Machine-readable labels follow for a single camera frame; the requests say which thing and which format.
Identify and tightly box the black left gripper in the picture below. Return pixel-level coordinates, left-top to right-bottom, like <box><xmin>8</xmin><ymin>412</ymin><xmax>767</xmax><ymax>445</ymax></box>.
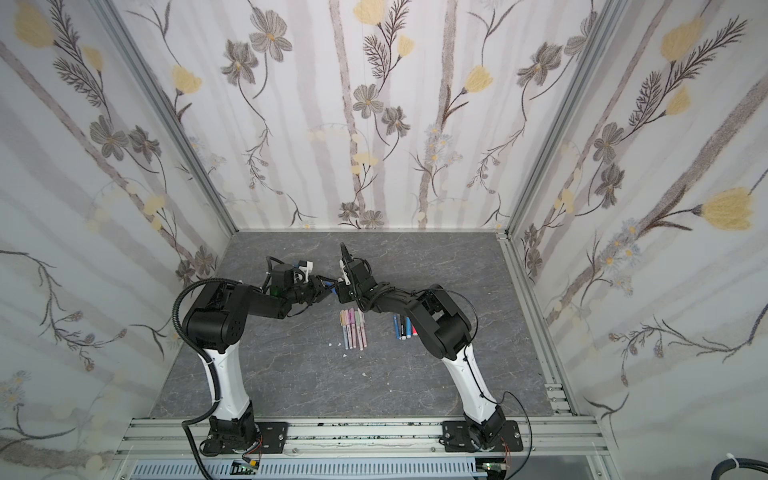
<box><xmin>286</xmin><ymin>275</ymin><xmax>337</xmax><ymax>305</ymax></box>

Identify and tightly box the purple pastel pen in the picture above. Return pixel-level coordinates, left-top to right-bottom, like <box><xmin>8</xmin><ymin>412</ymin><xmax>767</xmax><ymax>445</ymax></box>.
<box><xmin>348</xmin><ymin>308</ymin><xmax>357</xmax><ymax>349</ymax></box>

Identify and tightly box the black white marker pen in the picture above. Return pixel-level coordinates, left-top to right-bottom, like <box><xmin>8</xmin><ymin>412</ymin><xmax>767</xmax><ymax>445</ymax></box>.
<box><xmin>398</xmin><ymin>315</ymin><xmax>407</xmax><ymax>340</ymax></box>

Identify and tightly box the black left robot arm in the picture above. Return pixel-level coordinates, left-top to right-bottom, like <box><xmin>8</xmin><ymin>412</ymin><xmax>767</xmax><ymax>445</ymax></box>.
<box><xmin>171</xmin><ymin>257</ymin><xmax>336</xmax><ymax>457</ymax></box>

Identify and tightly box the yellow pastel pen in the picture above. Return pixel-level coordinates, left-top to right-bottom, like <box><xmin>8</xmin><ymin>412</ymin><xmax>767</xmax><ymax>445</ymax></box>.
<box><xmin>339</xmin><ymin>310</ymin><xmax>350</xmax><ymax>350</ymax></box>

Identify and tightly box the pink pastel pen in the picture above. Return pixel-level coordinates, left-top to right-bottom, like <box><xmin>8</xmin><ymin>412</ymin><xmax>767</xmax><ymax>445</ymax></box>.
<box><xmin>343</xmin><ymin>309</ymin><xmax>355</xmax><ymax>349</ymax></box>

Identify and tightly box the small circuit board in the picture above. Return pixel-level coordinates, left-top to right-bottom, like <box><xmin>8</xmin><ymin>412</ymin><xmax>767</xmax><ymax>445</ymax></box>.
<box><xmin>230</xmin><ymin>461</ymin><xmax>259</xmax><ymax>475</ymax></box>

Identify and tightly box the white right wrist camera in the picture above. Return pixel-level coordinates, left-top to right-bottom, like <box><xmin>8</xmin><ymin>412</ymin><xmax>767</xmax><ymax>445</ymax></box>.
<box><xmin>339</xmin><ymin>260</ymin><xmax>351</xmax><ymax>286</ymax></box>

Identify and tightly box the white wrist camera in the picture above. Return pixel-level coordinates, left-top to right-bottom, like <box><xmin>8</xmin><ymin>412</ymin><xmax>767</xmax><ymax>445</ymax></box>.
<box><xmin>294</xmin><ymin>260</ymin><xmax>313</xmax><ymax>283</ymax></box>
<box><xmin>339</xmin><ymin>260</ymin><xmax>351</xmax><ymax>286</ymax></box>

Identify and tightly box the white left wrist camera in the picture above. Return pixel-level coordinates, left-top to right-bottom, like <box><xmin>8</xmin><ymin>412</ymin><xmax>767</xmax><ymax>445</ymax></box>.
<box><xmin>294</xmin><ymin>260</ymin><xmax>313</xmax><ymax>283</ymax></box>

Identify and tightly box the black corrugated cable conduit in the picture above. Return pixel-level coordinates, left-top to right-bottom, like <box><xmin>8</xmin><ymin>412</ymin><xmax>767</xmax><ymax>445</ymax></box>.
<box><xmin>171</xmin><ymin>277</ymin><xmax>241</xmax><ymax>480</ymax></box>

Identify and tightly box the white cable duct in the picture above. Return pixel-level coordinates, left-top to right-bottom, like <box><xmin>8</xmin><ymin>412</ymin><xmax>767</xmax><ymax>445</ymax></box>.
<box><xmin>130</xmin><ymin>458</ymin><xmax>488</xmax><ymax>480</ymax></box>

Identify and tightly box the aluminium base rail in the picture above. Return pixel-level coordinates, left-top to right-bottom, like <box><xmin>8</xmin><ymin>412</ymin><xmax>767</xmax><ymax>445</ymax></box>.
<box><xmin>107</xmin><ymin>417</ymin><xmax>620</xmax><ymax>479</ymax></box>

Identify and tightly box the black cable loop corner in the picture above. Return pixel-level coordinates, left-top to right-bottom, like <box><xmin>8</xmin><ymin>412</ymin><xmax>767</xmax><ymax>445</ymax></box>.
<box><xmin>710</xmin><ymin>456</ymin><xmax>768</xmax><ymax>480</ymax></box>

